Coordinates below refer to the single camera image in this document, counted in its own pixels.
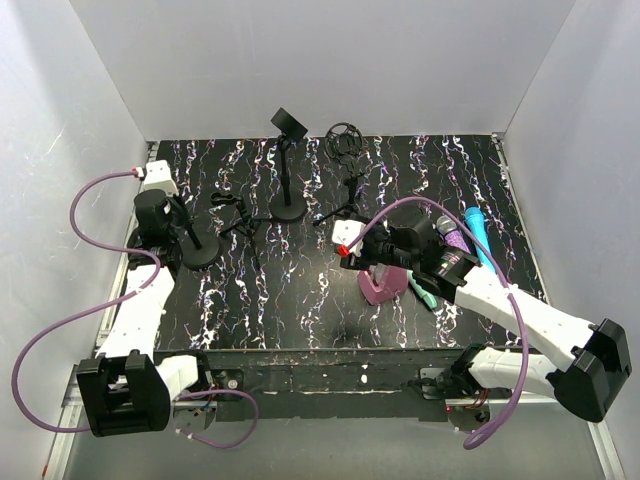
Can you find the blue microphone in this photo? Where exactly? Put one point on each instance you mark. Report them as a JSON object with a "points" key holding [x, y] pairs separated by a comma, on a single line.
{"points": [[475, 222]]}

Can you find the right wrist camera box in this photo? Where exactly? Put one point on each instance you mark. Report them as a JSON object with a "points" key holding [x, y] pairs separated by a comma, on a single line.
{"points": [[344, 232]]}

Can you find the black clamp arm green mic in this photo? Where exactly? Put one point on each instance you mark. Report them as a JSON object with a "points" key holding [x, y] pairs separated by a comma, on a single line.
{"points": [[247, 225]]}

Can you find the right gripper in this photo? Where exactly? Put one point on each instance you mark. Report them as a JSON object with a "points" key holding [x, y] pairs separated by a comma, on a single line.
{"points": [[360, 263]]}

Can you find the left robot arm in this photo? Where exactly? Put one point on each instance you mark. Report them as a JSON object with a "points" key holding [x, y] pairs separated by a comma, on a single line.
{"points": [[122, 388]]}

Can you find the glitter purple microphone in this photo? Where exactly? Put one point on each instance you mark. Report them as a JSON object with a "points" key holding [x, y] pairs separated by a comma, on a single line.
{"points": [[451, 234]]}

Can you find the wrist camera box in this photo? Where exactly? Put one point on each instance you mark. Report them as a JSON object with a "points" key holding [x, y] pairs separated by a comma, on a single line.
{"points": [[344, 232], [158, 177]]}

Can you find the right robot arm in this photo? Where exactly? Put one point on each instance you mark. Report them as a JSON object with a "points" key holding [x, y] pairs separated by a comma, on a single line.
{"points": [[581, 364]]}

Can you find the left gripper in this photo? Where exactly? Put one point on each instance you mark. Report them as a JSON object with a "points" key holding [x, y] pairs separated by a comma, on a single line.
{"points": [[175, 200]]}

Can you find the black round-base desk stand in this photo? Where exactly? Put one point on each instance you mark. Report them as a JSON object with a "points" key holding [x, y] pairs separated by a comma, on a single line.
{"points": [[290, 206]]}

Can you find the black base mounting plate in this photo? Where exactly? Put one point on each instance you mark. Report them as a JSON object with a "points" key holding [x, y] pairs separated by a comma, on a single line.
{"points": [[343, 383]]}

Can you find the black tripod shock-mount stand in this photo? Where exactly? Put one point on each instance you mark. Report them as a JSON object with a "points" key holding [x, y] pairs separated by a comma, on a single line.
{"points": [[343, 145]]}

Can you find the black clamp arm purple mic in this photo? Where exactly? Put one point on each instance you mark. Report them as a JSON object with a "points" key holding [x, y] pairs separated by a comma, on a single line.
{"points": [[198, 252]]}

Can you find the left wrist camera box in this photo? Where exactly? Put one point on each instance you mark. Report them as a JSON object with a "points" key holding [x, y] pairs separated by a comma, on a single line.
{"points": [[158, 177]]}

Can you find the pink phone dock stand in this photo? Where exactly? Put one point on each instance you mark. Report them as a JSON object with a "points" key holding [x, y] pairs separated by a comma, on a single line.
{"points": [[382, 283]]}

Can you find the green microphone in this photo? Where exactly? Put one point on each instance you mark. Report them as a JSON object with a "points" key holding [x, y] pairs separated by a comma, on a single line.
{"points": [[427, 298]]}

